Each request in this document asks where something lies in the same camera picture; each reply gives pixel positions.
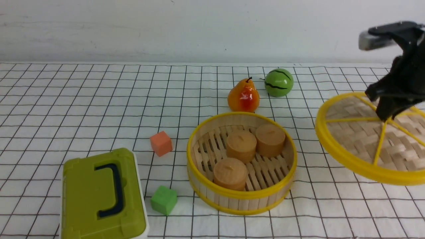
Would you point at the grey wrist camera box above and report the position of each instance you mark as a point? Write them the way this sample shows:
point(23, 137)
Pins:
point(367, 41)

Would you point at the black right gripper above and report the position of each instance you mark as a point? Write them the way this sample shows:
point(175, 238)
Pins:
point(403, 86)

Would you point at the brown round bun front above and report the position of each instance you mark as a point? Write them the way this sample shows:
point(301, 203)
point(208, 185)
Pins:
point(230, 173)

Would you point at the yellow rimmed bamboo steamer lid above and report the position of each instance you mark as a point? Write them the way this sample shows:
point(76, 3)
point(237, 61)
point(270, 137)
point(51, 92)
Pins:
point(389, 152)

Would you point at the brown round bun back left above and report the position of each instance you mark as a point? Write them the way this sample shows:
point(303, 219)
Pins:
point(241, 145)

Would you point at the orange foam cube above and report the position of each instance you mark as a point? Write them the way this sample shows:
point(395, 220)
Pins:
point(161, 143)

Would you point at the brown round bun back right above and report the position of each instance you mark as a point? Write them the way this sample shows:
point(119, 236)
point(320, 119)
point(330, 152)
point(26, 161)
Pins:
point(270, 140)

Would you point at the green lidded lunch box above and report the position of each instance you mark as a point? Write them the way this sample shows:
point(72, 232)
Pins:
point(102, 198)

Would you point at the white black grid tablecloth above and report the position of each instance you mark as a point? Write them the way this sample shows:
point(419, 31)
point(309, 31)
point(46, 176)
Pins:
point(54, 112)

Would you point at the yellow rimmed bamboo steamer basket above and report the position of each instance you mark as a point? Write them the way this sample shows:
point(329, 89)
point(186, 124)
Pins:
point(269, 179)

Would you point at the green toy watermelon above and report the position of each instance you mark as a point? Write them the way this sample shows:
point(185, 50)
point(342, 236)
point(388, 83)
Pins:
point(278, 82)

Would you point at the green foam cube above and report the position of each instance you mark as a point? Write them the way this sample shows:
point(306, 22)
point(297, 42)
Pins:
point(164, 200)

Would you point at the brown round bun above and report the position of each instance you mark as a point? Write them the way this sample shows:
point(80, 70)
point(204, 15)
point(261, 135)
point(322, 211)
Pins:
point(270, 140)
point(241, 145)
point(230, 173)

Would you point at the orange red toy pear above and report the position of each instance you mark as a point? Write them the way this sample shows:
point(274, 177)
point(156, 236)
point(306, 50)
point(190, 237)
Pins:
point(244, 97)

